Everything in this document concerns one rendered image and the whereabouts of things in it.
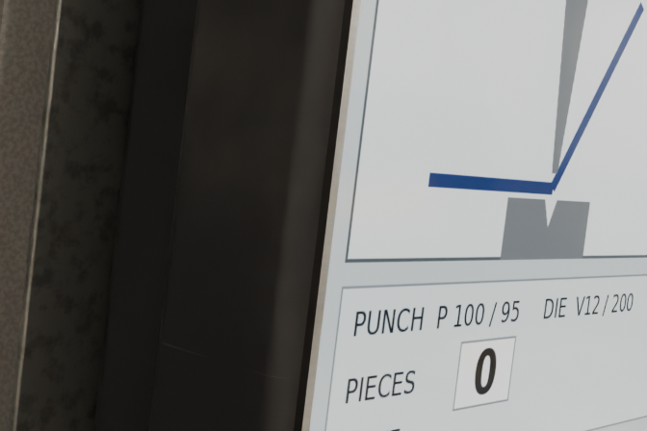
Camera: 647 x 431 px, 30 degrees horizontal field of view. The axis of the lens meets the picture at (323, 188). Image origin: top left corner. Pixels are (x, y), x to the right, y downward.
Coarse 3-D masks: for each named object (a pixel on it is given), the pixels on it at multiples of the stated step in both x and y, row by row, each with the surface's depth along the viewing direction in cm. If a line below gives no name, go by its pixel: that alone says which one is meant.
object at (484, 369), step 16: (512, 336) 38; (464, 352) 36; (480, 352) 37; (496, 352) 38; (512, 352) 39; (464, 368) 36; (480, 368) 37; (496, 368) 38; (464, 384) 37; (480, 384) 37; (496, 384) 38; (464, 400) 37; (480, 400) 37; (496, 400) 38
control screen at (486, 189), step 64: (384, 0) 31; (448, 0) 34; (512, 0) 36; (576, 0) 39; (640, 0) 42; (384, 64) 32; (448, 64) 34; (512, 64) 36; (576, 64) 39; (640, 64) 43; (384, 128) 32; (448, 128) 34; (512, 128) 37; (576, 128) 40; (640, 128) 44; (384, 192) 32; (448, 192) 35; (512, 192) 37; (576, 192) 40; (640, 192) 44; (384, 256) 33; (448, 256) 35; (512, 256) 38; (576, 256) 41; (640, 256) 45; (384, 320) 33; (448, 320) 36; (512, 320) 38; (576, 320) 42; (640, 320) 46; (320, 384) 31; (384, 384) 34; (448, 384) 36; (512, 384) 39; (576, 384) 42; (640, 384) 46
